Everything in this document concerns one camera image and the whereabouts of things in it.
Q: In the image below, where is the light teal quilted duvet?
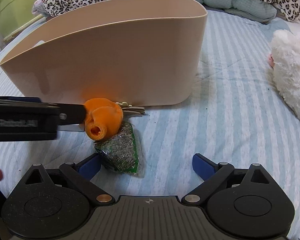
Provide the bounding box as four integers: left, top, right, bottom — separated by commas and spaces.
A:
195, 0, 277, 23

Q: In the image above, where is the striped light blue bed sheet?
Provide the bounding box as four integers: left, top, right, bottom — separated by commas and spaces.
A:
0, 10, 300, 240

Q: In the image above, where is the white fluffy plush toy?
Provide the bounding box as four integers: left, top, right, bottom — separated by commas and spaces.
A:
269, 30, 300, 120

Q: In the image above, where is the green packet of seeds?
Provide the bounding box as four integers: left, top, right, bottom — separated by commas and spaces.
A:
94, 121, 143, 177

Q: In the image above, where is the beige hair clip with bow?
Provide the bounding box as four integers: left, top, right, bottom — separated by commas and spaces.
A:
115, 102, 146, 117

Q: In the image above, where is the beige plastic storage basket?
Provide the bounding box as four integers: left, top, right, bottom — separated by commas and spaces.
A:
0, 0, 208, 106

